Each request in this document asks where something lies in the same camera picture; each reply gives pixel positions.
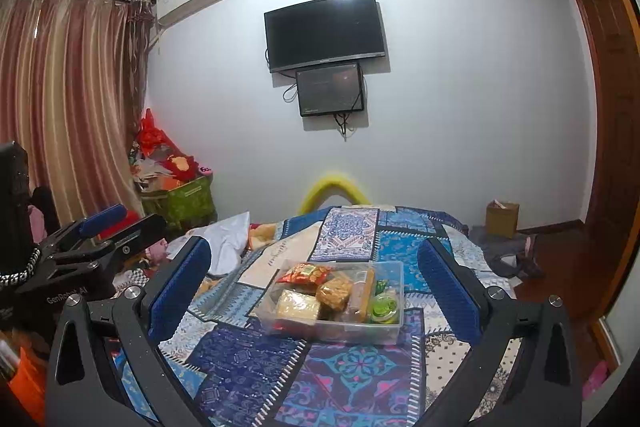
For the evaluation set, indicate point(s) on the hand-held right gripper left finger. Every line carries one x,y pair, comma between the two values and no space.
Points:
180,287

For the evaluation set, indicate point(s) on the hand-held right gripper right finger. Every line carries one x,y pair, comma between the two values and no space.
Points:
445,292

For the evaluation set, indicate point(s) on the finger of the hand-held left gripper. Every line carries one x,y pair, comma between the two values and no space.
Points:
130,234
102,219

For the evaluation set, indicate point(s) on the clear green snack packet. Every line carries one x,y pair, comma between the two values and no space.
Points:
385,307

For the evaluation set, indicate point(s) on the tall orange cracker packet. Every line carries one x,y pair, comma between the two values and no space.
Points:
364,294

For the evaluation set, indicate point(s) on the clear plastic container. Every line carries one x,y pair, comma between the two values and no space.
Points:
350,334

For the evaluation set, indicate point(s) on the orange biscuit packet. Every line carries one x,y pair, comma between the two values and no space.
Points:
334,292

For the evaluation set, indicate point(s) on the beige wafer packet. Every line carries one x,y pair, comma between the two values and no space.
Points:
297,304

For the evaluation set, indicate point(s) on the red cracker packet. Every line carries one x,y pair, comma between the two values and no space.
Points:
305,274

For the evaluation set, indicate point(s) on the pink toy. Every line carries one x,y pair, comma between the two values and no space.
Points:
157,249

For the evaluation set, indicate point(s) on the white pillow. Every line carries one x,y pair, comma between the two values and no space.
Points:
220,247

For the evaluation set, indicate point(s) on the green storage box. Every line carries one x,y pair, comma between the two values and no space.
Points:
185,204

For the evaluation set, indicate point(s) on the dark clothes on floor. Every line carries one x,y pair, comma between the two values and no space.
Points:
505,257

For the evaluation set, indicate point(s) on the cardboard box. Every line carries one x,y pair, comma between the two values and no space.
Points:
501,219

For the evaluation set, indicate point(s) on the orange container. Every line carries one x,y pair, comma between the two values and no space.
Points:
25,387

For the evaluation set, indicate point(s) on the blue patchwork blanket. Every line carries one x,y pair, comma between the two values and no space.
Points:
260,372

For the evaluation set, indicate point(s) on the striped brown curtain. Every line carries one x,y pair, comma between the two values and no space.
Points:
65,107

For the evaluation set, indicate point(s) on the yellow foam noodle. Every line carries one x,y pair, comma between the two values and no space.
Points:
330,184

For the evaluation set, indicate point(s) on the pink slipper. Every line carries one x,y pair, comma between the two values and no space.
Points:
595,379

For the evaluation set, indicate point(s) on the brown wooden door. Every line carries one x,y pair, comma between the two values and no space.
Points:
615,157

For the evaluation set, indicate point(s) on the small black wall monitor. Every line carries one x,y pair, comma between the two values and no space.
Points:
330,89

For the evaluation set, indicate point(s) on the large black wall television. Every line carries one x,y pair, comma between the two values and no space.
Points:
325,32

